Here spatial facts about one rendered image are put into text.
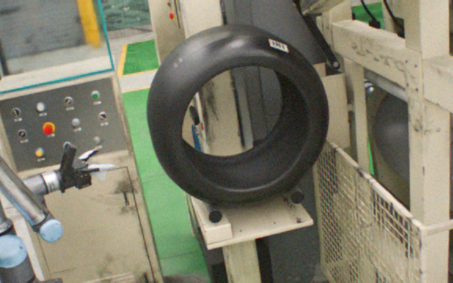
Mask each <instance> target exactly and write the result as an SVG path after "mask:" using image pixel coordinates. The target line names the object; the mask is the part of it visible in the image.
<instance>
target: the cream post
mask: <svg viewBox="0 0 453 283"><path fill-rule="evenodd" d="M181 1H182V4H183V9H184V14H185V19H186V21H184V20H183V23H184V28H185V33H186V39H188V38H189V37H191V36H192V35H195V34H196V33H199V31H203V30H205V29H207V28H213V27H216V26H221V25H223V19H222V14H221V8H220V3H219V0H181ZM197 95H198V97H197ZM197 95H196V99H197V108H198V114H199V119H200V123H203V125H204V130H203V131H202V133H203V138H204V146H205V151H206V153H207V154H209V155H213V156H229V155H232V154H236V153H241V152H242V147H241V135H240V131H239V130H238V119H237V113H236V108H235V102H234V92H233V85H232V79H231V74H230V70H228V71H225V72H224V73H222V74H220V75H217V76H216V77H215V78H212V79H210V80H209V81H208V82H207V83H206V84H204V85H203V87H202V88H201V89H199V91H198V92H197ZM222 248H223V257H224V262H225V266H226V275H227V280H228V281H229V283H261V280H260V269H259V264H258V259H257V253H256V242H255V238H254V239H251V240H247V241H240V242H237V243H234V244H231V245H227V246H222Z"/></svg>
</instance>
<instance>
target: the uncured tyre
mask: <svg viewBox="0 0 453 283"><path fill-rule="evenodd" d="M269 39H271V40H274V41H276V42H280V43H282V44H285V45H286V47H287V48H288V50H289V52H285V51H282V50H279V49H278V48H276V47H273V46H270V43H269ZM184 42H185V43H186V45H185V44H184ZM184 42H181V43H179V44H178V45H177V46H176V47H175V48H174V49H173V50H172V51H171V53H170V54H168V55H167V56H166V57H165V59H164V60H163V62H162V63H161V65H160V67H159V68H158V70H157V73H155V75H154V77H153V80H152V83H151V86H150V88H149V94H148V101H147V120H148V125H149V132H150V136H151V140H152V143H153V148H154V152H155V154H156V157H157V159H158V162H159V163H160V164H161V167H162V168H163V169H164V171H165V173H166V174H167V175H168V177H169V178H170V179H171V180H172V181H173V182H174V183H175V184H176V185H177V186H178V187H179V188H181V189H182V190H184V191H185V192H186V193H188V194H189V195H190V196H192V197H194V198H196V199H198V200H201V201H204V202H205V203H208V204H214V205H217V206H222V208H241V207H248V206H254V205H257V204H262V203H265V202H268V201H271V200H273V199H275V198H277V197H280V196H282V194H284V193H286V192H287V191H289V190H290V189H292V188H293V187H294V186H295V185H297V184H298V183H300V181H301V180H302V179H303V178H304V177H305V176H306V174H307V173H308V172H309V171H310V170H311V169H312V168H313V166H314V165H315V163H316V161H317V159H318V158H319V156H320V153H321V151H322V148H323V146H324V144H325V141H326V135H327V131H328V126H329V106H328V100H327V96H326V91H325V87H324V85H323V83H322V80H321V78H320V75H319V74H318V73H317V71H316V70H315V68H314V66H313V65H312V64H311V62H310V61H309V60H308V58H307V57H306V56H305V55H303V54H302V53H301V52H300V51H299V50H297V49H296V48H295V47H293V46H291V44H289V43H287V42H285V41H284V40H282V39H280V38H279V37H277V36H275V35H272V34H271V33H269V32H267V31H264V30H261V28H256V27H253V26H248V25H240V24H228V25H221V26H216V27H213V28H207V29H205V30H203V31H199V33H196V34H195V35H192V36H191V37H189V38H188V39H186V40H185V41H184ZM180 57H182V58H183V61H182V62H181V63H180V64H179V65H178V66H177V67H176V68H174V67H173V64H174V63H175V62H176V61H177V60H178V59H179V58H180ZM245 66H258V67H264V68H267V69H270V70H273V71H274V73H275V75H276V76H277V78H278V82H279V86H280V90H282V107H281V111H280V114H278V118H277V121H276V123H275V125H274V127H273V129H272V130H271V132H270V133H269V135H268V136H266V137H265V138H264V139H263V140H262V141H261V143H259V144H258V145H256V146H255V147H253V148H251V149H248V150H246V151H244V152H242V153H240V154H236V155H233V156H213V155H209V154H207V153H204V152H202V151H200V150H198V149H195V148H194V147H193V146H192V145H190V144H188V143H187V142H186V141H185V140H184V138H183V137H182V125H183V120H184V117H185V114H186V110H187V108H189V106H190V103H191V101H192V99H193V97H194V96H195V94H196V93H197V92H198V91H199V89H201V88H202V87H203V85H204V84H206V83H207V82H208V81H209V80H210V79H212V78H215V77H216V76H218V75H220V74H222V73H224V72H225V71H228V70H230V69H232V68H239V67H245ZM149 110H150V114H149Z"/></svg>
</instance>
